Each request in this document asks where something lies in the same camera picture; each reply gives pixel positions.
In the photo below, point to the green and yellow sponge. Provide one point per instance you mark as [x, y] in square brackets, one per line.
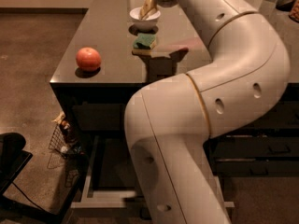
[144, 44]

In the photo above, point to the wire basket with items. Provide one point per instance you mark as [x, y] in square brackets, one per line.
[63, 139]

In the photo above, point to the closed top drawer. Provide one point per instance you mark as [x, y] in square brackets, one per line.
[99, 117]

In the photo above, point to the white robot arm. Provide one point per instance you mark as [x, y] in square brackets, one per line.
[168, 121]

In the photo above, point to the black chair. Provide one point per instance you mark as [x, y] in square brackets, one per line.
[13, 158]

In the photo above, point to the red apple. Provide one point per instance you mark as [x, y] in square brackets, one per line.
[88, 59]

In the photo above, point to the dark drawer cabinet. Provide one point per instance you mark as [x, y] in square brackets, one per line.
[121, 73]

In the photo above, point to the white bowl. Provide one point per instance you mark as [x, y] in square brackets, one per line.
[147, 24]

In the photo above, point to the open middle drawer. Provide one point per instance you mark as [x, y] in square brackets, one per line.
[102, 178]

